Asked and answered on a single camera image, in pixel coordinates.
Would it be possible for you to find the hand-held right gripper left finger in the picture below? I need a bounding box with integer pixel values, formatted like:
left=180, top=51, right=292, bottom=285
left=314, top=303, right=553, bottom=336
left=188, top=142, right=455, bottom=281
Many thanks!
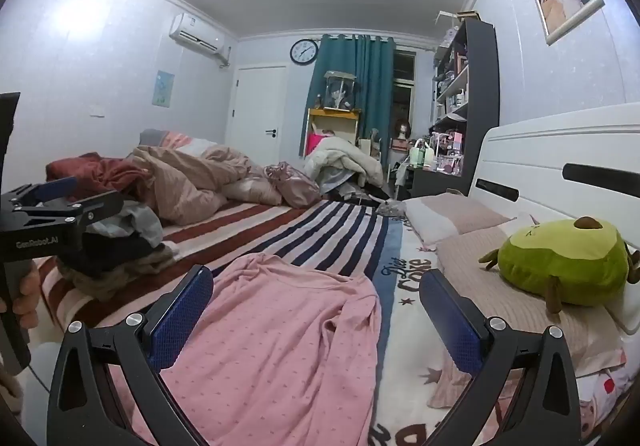
left=47, top=264, right=215, bottom=446

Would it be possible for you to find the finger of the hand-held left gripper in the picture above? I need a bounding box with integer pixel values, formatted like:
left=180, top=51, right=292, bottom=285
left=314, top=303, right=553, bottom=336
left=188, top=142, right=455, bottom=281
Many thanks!
left=10, top=177, right=78, bottom=207
left=12, top=191, right=125, bottom=228

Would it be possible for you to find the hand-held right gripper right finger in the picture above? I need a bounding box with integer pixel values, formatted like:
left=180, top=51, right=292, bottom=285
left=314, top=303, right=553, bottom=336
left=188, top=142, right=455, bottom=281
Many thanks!
left=419, top=268, right=583, bottom=446

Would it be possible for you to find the pink dotted shirt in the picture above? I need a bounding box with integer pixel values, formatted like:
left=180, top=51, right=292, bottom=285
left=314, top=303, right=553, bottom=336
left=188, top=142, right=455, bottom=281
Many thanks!
left=107, top=253, right=383, bottom=446

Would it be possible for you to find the pile of clothes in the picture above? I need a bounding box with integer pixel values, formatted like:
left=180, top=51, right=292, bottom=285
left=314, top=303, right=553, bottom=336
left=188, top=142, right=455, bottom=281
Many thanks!
left=55, top=200, right=176, bottom=302

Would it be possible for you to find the person's left hand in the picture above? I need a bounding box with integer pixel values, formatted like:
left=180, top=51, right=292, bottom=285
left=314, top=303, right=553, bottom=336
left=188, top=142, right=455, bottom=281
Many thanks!
left=7, top=258, right=40, bottom=323

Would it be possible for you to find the dark red cloth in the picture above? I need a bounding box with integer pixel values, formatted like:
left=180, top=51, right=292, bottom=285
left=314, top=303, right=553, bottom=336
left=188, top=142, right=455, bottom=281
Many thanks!
left=46, top=152, right=151, bottom=199

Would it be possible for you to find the large beige pillow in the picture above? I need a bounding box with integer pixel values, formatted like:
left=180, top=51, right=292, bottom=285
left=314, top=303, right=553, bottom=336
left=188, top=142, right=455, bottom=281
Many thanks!
left=435, top=226, right=626, bottom=407

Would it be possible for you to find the beige quilt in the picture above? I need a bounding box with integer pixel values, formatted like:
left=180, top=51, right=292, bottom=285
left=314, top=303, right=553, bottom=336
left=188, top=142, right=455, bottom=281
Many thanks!
left=127, top=143, right=286, bottom=227

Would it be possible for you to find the pink striped bedding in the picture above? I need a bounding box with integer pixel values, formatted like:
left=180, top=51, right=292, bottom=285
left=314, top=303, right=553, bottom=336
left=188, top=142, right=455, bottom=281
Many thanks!
left=139, top=128, right=218, bottom=158

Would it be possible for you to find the small beige pillow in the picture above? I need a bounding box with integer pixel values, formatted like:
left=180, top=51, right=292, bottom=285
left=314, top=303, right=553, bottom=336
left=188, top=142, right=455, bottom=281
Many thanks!
left=402, top=193, right=511, bottom=247

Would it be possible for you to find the clear plastic bag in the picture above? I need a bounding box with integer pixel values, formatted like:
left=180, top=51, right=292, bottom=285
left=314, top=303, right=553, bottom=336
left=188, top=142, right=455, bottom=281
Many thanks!
left=375, top=200, right=408, bottom=219

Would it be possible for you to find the green avocado plush toy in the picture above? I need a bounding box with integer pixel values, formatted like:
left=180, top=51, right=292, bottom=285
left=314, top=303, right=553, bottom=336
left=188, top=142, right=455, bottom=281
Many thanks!
left=478, top=217, right=640, bottom=314

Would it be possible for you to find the striped printed blanket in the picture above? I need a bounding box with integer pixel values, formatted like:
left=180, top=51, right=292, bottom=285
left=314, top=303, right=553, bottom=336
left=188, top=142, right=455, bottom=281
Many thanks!
left=35, top=198, right=626, bottom=446

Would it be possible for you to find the light green bag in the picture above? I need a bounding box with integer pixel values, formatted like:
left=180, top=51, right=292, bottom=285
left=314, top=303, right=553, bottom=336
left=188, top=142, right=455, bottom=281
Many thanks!
left=409, top=143, right=433, bottom=169

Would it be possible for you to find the pink satin bag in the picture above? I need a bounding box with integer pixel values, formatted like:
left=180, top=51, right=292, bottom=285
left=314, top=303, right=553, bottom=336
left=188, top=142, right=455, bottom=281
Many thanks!
left=263, top=161, right=321, bottom=207

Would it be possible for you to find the white door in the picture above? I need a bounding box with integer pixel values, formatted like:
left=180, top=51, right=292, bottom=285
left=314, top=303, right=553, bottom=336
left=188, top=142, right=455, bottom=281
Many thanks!
left=226, top=66, right=288, bottom=167

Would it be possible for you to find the white bed headboard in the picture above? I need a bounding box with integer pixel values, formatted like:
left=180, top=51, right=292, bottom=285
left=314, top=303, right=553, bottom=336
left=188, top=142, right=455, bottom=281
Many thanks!
left=467, top=102, right=640, bottom=247

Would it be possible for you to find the cream quilt pile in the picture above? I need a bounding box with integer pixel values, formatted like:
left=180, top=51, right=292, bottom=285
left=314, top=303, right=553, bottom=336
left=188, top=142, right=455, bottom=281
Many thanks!
left=304, top=136, right=386, bottom=187

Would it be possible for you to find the white air conditioner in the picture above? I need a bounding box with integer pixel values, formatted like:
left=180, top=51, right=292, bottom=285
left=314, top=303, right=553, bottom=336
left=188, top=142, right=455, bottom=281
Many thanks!
left=168, top=13, right=232, bottom=67

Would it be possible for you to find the dark bookshelf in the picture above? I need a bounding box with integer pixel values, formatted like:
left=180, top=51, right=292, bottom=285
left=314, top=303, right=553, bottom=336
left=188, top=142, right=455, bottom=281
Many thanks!
left=430, top=18, right=501, bottom=197

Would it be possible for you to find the window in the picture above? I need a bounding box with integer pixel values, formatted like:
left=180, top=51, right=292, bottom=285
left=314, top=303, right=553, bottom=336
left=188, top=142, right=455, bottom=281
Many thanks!
left=392, top=51, right=417, bottom=137

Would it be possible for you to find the yellow cabinet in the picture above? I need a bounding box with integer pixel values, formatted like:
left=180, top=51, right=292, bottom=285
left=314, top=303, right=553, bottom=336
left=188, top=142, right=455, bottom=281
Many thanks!
left=306, top=107, right=362, bottom=157

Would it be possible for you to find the teal curtain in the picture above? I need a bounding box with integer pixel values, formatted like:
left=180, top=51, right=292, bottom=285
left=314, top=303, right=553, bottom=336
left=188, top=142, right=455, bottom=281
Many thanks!
left=299, top=33, right=397, bottom=157

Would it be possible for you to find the glass display case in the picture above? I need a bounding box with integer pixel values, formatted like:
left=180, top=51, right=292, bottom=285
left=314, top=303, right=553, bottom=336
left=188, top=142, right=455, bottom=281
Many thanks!
left=322, top=71, right=357, bottom=111

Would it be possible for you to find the small wall poster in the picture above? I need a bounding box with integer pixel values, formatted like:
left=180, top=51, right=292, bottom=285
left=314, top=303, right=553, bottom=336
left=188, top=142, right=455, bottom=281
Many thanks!
left=152, top=70, right=175, bottom=107

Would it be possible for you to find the round wall clock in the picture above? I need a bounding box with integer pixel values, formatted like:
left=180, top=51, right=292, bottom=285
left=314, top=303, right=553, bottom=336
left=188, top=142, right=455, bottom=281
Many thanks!
left=290, top=39, right=319, bottom=65

